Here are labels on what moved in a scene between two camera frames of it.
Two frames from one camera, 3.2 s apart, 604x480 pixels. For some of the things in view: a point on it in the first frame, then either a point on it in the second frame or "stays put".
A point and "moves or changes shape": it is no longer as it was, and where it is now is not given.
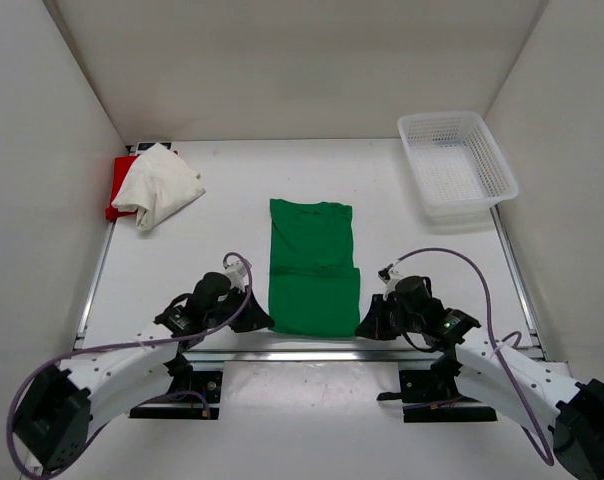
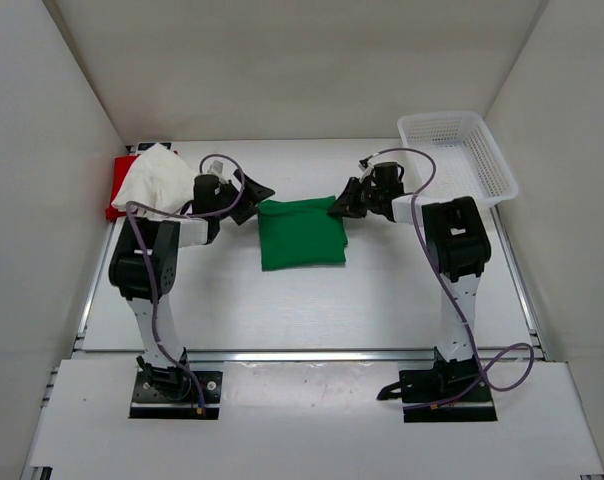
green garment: (314, 288) moves or changes shape
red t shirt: (121, 166) stays put
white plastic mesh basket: (462, 172) stays put
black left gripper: (253, 316) -> (254, 194)
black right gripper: (374, 326) -> (347, 205)
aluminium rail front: (403, 357) stays put
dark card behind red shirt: (145, 146) stays put
